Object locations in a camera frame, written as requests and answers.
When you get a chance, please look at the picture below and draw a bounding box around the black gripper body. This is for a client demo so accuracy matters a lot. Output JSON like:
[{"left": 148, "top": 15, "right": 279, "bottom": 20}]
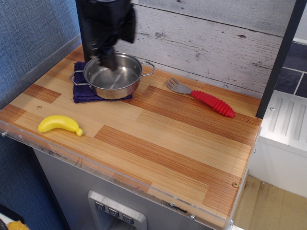
[{"left": 95, "top": 4, "right": 136, "bottom": 57}]

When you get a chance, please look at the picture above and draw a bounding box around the grey toy fridge cabinet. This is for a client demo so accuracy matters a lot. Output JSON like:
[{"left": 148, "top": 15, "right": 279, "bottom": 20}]
[{"left": 35, "top": 150, "right": 233, "bottom": 230}]

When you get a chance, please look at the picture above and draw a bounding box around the yellow object bottom left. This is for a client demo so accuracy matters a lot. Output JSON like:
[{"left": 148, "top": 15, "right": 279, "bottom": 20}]
[{"left": 7, "top": 221, "right": 30, "bottom": 230}]

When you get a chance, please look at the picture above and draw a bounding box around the black vertical post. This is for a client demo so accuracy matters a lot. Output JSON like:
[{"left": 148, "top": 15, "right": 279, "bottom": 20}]
[
  {"left": 75, "top": 0, "right": 100, "bottom": 61},
  {"left": 256, "top": 0, "right": 307, "bottom": 119}
]

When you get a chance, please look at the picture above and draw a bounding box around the yellow plastic banana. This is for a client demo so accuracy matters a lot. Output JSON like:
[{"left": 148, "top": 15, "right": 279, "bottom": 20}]
[{"left": 37, "top": 115, "right": 83, "bottom": 136}]

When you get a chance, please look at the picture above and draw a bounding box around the red handled metal fork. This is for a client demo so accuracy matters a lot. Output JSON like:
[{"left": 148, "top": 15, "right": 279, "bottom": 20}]
[{"left": 165, "top": 78, "right": 236, "bottom": 117}]

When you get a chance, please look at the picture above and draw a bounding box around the white toy sink unit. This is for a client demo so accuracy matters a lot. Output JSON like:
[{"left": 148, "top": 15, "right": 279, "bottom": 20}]
[{"left": 248, "top": 91, "right": 307, "bottom": 196}]

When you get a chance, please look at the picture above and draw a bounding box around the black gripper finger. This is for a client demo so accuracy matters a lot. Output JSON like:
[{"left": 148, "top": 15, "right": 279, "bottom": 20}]
[
  {"left": 90, "top": 56, "right": 100, "bottom": 64},
  {"left": 98, "top": 49, "right": 118, "bottom": 71}
]

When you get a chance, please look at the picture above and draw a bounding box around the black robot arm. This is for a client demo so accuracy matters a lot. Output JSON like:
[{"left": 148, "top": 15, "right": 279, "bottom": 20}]
[{"left": 75, "top": 0, "right": 136, "bottom": 71}]

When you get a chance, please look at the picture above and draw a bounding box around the stainless steel pot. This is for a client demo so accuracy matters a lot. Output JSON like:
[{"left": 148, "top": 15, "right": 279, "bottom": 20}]
[{"left": 70, "top": 53, "right": 155, "bottom": 100}]

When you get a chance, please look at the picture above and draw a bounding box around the clear acrylic table edge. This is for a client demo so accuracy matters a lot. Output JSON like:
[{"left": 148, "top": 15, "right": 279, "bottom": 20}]
[{"left": 0, "top": 118, "right": 259, "bottom": 230}]

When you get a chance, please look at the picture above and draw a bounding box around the black left vertical post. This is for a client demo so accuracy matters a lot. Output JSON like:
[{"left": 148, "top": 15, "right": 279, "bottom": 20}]
[{"left": 75, "top": 0, "right": 100, "bottom": 61}]

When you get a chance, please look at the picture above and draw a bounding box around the black right vertical post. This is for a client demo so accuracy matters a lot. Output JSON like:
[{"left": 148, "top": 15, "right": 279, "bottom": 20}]
[{"left": 256, "top": 0, "right": 307, "bottom": 119}]

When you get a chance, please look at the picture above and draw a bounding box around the silver dispenser button panel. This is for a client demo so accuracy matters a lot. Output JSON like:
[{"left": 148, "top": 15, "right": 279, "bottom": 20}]
[{"left": 88, "top": 190, "right": 147, "bottom": 230}]

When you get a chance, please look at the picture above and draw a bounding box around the purple folded cloth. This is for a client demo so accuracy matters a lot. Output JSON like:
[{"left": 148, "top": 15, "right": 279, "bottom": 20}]
[{"left": 73, "top": 61, "right": 133, "bottom": 104}]

